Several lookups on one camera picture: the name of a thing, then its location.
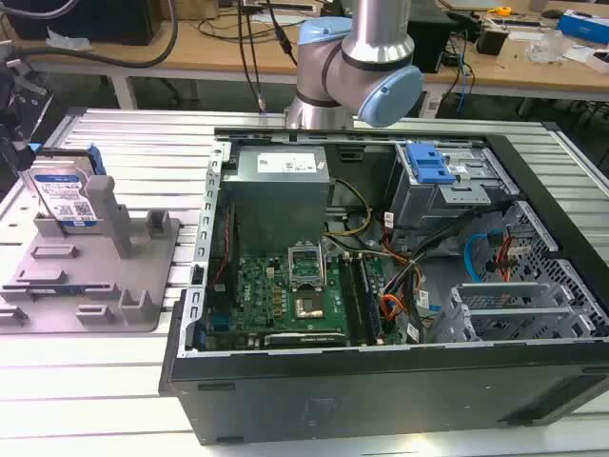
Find silver drive cage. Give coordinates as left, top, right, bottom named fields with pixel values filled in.
left=392, top=141, right=519, bottom=230

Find black hanging cable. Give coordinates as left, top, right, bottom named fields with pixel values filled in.
left=237, top=0, right=299, bottom=115

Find silver disk bay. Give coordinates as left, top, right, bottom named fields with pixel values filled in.
left=441, top=280, right=597, bottom=343

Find wooden desk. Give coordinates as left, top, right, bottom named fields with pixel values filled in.
left=0, top=18, right=609, bottom=102

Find hard disk in blue carrier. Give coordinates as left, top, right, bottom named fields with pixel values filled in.
left=20, top=146, right=107, bottom=230

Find black RAM slot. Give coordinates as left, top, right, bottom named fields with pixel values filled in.
left=357, top=256, right=382, bottom=345
left=340, top=256, right=366, bottom=346

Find black box on desk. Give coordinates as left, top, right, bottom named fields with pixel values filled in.
left=475, top=24, right=509, bottom=55

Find grey power supply unit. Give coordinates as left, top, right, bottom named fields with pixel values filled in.
left=220, top=145, right=335, bottom=242

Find metal socket cover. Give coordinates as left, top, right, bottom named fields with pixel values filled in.
left=287, top=241, right=326, bottom=288

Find black graphics card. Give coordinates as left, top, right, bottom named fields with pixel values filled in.
left=263, top=331, right=347, bottom=349

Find blue cardboard box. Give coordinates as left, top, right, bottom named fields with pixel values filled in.
left=557, top=9, right=609, bottom=45

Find blue data wire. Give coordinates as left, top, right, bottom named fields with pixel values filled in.
left=462, top=229, right=502, bottom=288

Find grey parts rack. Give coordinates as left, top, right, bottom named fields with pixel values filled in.
left=0, top=174, right=183, bottom=335

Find CPU socket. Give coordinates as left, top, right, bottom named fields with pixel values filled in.
left=292, top=290, right=330, bottom=321

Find green motherboard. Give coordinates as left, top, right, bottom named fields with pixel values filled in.
left=231, top=250, right=384, bottom=349

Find red data wire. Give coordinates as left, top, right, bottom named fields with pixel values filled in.
left=492, top=227, right=520, bottom=288

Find yellow and black power wires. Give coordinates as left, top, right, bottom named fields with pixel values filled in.
left=322, top=177, right=375, bottom=239

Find orange wire bundle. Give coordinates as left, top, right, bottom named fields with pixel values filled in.
left=379, top=293, right=406, bottom=334

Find black computer tower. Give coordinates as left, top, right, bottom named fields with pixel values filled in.
left=9, top=0, right=163, bottom=47

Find black open PC case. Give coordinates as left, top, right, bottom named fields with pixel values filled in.
left=158, top=126, right=609, bottom=447

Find blue disk bay latch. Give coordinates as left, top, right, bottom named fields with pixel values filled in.
left=405, top=141, right=457, bottom=186

